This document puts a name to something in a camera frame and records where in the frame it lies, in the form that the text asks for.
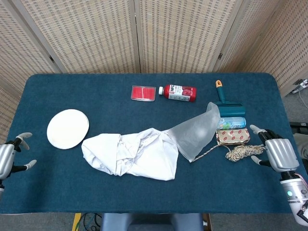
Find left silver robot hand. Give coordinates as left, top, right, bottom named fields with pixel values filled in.
left=0, top=132, right=37, bottom=180

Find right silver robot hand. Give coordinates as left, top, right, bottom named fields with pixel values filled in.
left=249, top=124, right=300, bottom=173

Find translucent plastic bag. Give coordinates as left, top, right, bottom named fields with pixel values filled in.
left=167, top=102, right=221, bottom=163

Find white clothes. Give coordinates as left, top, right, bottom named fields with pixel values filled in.
left=81, top=127, right=180, bottom=181

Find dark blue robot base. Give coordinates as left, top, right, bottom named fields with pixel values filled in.
left=100, top=213, right=204, bottom=231

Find gold foil snack package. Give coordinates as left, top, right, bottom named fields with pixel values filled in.
left=216, top=128, right=251, bottom=146

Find light blue drink can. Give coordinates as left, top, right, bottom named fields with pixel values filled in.
left=216, top=116, right=247, bottom=130

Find white round plate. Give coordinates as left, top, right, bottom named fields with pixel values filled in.
left=46, top=109, right=90, bottom=150

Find white power strip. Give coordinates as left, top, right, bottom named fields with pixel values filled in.
left=292, top=78, right=308, bottom=94

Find red juice bottle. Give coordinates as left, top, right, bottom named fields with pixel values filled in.
left=158, top=84, right=197, bottom=103

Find teal blue tablecloth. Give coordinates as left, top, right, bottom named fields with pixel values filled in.
left=0, top=73, right=300, bottom=215

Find red stamp pad case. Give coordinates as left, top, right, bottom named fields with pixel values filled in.
left=131, top=85, right=157, bottom=102

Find woven folding screen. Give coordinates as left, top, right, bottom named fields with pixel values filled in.
left=0, top=0, right=308, bottom=145

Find braided beige rope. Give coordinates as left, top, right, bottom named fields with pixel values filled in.
left=191, top=144, right=267, bottom=163

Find white floor cable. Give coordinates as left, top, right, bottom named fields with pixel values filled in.
left=299, top=90, right=308, bottom=109

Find floor cables bundle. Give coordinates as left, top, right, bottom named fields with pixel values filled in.
left=80, top=213, right=103, bottom=231

